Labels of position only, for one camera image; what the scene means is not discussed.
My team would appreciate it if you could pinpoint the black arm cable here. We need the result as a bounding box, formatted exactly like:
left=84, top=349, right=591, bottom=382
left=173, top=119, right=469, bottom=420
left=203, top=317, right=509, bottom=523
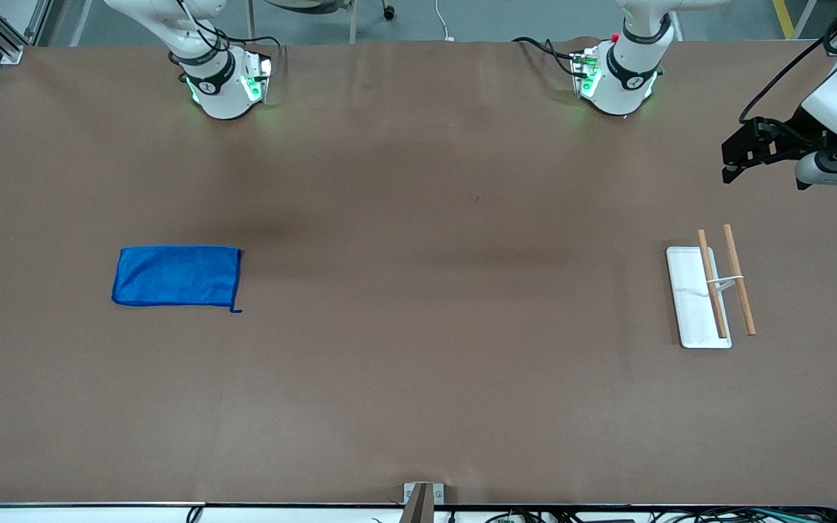
left=738, top=0, right=837, bottom=124
left=170, top=0, right=286, bottom=73

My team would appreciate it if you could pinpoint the white rack with wooden rods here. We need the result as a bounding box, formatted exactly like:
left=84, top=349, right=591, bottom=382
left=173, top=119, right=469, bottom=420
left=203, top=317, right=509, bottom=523
left=666, top=224, right=757, bottom=349

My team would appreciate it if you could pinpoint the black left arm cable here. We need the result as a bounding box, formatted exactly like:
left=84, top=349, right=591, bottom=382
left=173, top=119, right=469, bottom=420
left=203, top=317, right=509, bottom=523
left=738, top=0, right=837, bottom=124

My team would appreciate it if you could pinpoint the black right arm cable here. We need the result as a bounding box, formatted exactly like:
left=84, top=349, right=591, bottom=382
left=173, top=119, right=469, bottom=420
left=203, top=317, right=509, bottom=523
left=170, top=0, right=286, bottom=73

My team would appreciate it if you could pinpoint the blue microfibre towel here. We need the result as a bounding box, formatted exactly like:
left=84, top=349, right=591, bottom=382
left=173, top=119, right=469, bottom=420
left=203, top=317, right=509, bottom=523
left=111, top=246, right=243, bottom=315

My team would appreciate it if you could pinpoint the black base power cable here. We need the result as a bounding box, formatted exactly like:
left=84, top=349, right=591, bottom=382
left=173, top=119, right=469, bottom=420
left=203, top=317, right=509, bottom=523
left=511, top=36, right=581, bottom=78

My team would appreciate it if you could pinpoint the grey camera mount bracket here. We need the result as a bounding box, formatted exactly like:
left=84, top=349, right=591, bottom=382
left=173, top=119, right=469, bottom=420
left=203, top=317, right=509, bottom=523
left=403, top=482, right=445, bottom=523

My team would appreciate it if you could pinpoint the white floor cable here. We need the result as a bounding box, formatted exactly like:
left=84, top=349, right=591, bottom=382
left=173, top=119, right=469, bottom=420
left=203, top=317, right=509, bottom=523
left=434, top=0, right=456, bottom=42

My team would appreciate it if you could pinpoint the brown table cover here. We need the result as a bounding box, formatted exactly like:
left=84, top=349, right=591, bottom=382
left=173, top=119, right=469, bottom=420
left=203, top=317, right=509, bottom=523
left=0, top=40, right=837, bottom=507

